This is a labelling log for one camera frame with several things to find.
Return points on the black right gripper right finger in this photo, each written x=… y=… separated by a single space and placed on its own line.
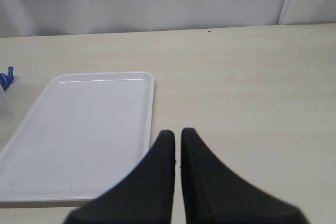
x=213 y=193

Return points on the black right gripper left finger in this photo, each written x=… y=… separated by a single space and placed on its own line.
x=144 y=196

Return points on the blue plastic lid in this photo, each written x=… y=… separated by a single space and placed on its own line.
x=7 y=79

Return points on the clear plastic container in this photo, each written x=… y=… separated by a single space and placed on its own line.
x=5 y=106

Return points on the white plastic tray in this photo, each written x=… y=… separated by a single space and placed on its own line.
x=84 y=133

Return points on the white backdrop curtain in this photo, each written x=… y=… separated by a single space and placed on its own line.
x=69 y=17

